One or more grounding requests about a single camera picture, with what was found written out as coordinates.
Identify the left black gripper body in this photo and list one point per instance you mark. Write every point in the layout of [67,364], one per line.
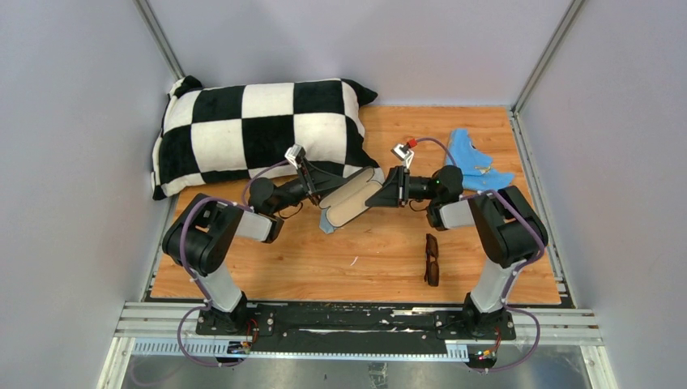
[309,182]

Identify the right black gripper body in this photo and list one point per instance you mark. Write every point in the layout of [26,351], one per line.
[402,185]

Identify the black sunglasses case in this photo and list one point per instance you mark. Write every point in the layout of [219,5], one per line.
[348,202]

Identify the light blue cleaning cloth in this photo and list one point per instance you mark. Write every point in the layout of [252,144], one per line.
[325,224]

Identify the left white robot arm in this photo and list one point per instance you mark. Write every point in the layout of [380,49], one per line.
[200,238]

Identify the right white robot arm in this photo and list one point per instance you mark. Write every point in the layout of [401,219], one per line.
[511,233]

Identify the brown sunglasses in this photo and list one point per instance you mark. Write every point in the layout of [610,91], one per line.
[432,272]

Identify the blue crumpled cloth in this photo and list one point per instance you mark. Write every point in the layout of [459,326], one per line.
[477,167]

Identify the black white checkered pillow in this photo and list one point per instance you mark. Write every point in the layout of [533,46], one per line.
[223,134]

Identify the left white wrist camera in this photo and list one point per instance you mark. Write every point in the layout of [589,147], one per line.
[295,155]

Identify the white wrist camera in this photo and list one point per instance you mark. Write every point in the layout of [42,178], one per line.
[404,152]
[295,155]

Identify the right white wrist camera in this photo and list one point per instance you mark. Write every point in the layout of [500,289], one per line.
[404,152]

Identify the aluminium frame rail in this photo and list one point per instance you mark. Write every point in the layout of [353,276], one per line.
[169,329]

